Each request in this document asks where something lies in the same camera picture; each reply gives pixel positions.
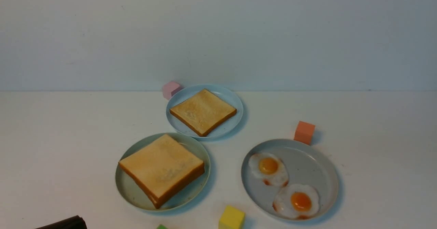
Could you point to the left fried egg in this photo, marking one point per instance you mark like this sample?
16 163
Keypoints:
269 168

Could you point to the light blue bread plate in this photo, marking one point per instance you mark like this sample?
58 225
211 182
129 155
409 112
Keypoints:
223 93

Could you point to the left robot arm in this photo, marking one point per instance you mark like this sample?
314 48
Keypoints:
74 222

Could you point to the fried egg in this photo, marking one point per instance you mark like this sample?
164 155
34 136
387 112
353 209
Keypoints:
297 202
269 168

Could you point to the grey egg plate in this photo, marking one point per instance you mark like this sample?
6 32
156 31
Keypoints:
305 165

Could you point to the green cube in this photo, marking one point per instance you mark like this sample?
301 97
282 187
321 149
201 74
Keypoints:
161 226

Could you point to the right fried egg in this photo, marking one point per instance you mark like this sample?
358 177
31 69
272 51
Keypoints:
297 202

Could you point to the orange cube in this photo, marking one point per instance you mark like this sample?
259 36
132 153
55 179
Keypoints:
304 132

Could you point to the yellow cube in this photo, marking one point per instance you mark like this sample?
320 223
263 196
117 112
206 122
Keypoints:
232 218

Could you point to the toast slice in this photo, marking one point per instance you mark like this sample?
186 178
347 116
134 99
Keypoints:
162 167
203 112

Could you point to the green empty plate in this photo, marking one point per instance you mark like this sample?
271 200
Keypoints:
129 194

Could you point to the pink cube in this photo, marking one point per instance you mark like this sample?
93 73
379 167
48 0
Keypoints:
170 89

